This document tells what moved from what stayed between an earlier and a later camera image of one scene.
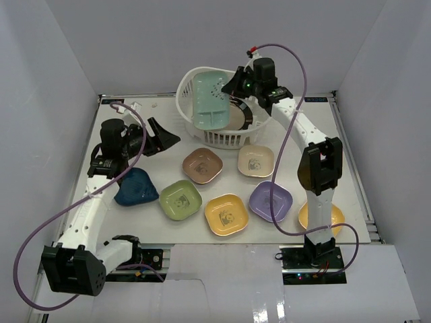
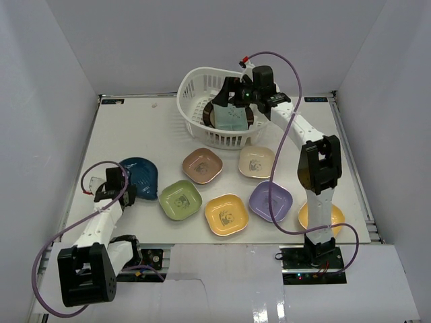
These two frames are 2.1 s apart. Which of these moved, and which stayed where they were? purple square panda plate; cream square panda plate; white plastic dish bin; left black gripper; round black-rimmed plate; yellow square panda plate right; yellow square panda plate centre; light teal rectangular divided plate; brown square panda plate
Moved: left black gripper; round black-rimmed plate; light teal rectangular divided plate
Stayed: cream square panda plate; yellow square panda plate right; brown square panda plate; yellow square panda plate centre; white plastic dish bin; purple square panda plate
